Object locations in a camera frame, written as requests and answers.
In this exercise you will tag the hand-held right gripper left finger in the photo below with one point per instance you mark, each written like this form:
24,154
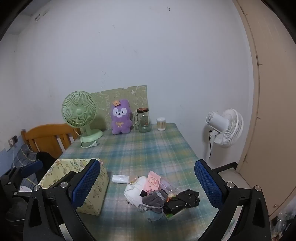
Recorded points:
86,183

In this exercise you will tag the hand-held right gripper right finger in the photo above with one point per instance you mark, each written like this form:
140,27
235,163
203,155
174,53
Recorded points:
208,183

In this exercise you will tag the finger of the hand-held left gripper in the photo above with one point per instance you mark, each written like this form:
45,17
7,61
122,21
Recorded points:
32,167

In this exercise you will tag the cartoon print storage box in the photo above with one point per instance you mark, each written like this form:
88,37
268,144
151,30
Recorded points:
97,197

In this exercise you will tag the black plastic bag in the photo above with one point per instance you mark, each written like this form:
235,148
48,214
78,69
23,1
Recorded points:
182,199

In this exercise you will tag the white plastic bag roll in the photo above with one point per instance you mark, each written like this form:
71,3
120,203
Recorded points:
119,179

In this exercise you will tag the small clear wrapper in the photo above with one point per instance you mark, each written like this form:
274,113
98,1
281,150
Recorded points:
134,179

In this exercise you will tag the white cloth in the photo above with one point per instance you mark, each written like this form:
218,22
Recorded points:
134,192

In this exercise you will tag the pink card clear packet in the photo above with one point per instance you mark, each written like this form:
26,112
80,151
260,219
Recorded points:
153,182

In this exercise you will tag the gray sock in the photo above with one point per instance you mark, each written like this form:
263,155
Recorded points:
152,199

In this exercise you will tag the plaid bedding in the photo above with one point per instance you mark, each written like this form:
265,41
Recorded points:
23,155

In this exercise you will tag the black jacket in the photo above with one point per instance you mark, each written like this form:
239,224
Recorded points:
47,160

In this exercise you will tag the green desk fan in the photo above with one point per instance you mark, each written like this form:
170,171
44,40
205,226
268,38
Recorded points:
76,111

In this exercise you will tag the cotton swab container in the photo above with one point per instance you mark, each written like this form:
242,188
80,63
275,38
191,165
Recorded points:
161,125

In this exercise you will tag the purple plush toy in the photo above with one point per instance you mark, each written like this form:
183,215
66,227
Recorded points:
121,115

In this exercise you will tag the glass mug jar with lid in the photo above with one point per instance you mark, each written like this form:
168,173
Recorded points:
144,122

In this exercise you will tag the clear plastic bag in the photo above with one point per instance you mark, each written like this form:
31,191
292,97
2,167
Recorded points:
284,220

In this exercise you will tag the green printed cardboard sheet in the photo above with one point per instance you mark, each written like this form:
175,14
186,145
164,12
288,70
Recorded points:
124,95

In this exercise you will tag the black metal frame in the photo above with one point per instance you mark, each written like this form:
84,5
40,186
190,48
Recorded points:
225,166

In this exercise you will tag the wall socket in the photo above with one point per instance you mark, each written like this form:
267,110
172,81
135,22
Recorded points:
13,140

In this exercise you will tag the white wall fan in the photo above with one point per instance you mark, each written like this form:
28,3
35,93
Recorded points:
227,129

